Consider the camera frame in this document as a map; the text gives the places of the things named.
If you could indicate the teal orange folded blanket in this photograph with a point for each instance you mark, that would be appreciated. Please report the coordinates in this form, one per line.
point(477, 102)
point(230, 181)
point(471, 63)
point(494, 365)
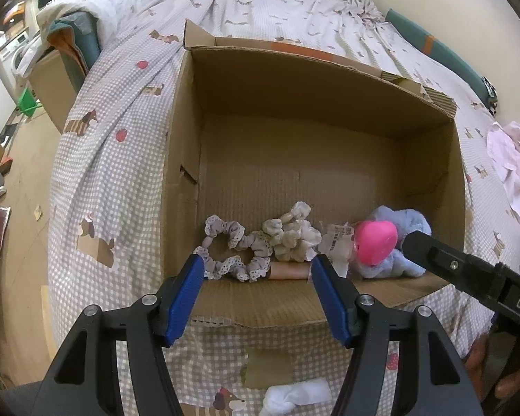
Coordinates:
point(75, 37)

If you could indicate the pink clothing pile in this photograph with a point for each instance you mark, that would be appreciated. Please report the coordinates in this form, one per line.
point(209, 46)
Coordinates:
point(503, 148)

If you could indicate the white washing machine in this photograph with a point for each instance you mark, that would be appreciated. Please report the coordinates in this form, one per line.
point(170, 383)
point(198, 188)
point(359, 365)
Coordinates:
point(10, 56)

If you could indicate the tan cardboard tube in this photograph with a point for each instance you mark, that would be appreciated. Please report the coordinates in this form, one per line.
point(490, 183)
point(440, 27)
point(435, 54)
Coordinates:
point(281, 271)

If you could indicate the beige knotted scrunchie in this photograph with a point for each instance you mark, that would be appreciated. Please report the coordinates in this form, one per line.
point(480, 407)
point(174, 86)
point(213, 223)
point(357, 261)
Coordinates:
point(292, 236)

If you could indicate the green plastic bin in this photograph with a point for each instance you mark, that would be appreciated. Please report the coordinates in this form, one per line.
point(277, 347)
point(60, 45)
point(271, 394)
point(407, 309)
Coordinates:
point(27, 103)

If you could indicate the white knotted cloth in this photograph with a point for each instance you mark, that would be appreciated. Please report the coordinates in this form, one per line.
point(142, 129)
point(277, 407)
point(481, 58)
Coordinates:
point(282, 399)

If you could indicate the teal pillow with orange stripe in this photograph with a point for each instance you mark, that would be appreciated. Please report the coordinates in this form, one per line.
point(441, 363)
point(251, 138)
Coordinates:
point(438, 51)

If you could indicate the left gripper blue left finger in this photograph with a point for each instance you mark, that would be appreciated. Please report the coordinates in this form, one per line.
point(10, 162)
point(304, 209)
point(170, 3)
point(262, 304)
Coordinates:
point(83, 377)

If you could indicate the brown cardboard box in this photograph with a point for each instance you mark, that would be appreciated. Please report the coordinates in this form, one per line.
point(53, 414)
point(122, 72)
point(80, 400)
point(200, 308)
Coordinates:
point(257, 126)

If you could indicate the person right hand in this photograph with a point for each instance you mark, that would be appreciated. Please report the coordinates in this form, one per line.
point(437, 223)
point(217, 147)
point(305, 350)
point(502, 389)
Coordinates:
point(474, 363)

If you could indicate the light blue fluffy scrunchie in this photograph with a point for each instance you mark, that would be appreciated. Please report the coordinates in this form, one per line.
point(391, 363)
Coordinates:
point(396, 265)

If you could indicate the checkered dog print bedsheet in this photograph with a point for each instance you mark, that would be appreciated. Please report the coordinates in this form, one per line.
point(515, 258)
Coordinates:
point(107, 185)

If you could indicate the grey lace trimmed scrunchie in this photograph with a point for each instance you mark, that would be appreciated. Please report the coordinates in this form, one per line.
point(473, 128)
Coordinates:
point(228, 249)

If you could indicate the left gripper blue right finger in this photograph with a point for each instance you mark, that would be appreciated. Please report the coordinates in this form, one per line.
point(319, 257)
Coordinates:
point(431, 378)

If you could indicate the small cardboard box on floor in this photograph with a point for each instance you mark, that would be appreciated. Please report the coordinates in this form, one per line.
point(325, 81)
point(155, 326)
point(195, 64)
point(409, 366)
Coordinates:
point(53, 88)

